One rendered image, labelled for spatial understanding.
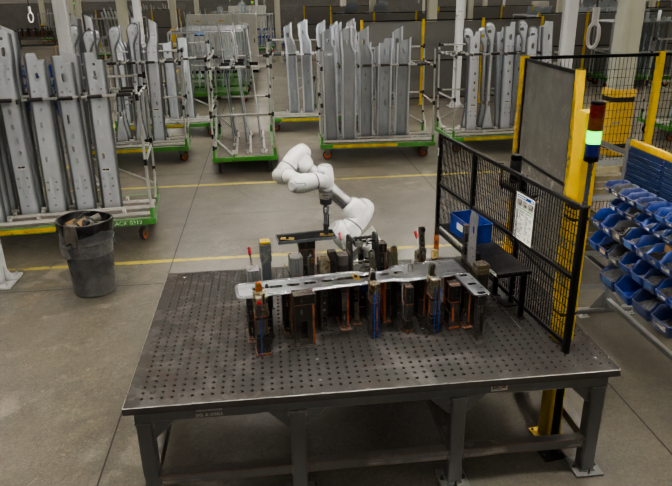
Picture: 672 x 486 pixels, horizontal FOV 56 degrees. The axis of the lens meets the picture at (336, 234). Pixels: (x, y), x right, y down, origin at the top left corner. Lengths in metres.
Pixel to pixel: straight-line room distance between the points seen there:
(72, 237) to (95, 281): 0.48
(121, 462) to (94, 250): 2.40
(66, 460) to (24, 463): 0.24
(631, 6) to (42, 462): 9.67
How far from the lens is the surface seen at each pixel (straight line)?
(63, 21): 9.62
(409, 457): 3.64
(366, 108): 10.80
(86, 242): 5.93
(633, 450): 4.33
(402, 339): 3.69
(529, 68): 6.30
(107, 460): 4.19
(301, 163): 4.28
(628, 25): 10.96
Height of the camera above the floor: 2.57
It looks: 21 degrees down
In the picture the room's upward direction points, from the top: 1 degrees counter-clockwise
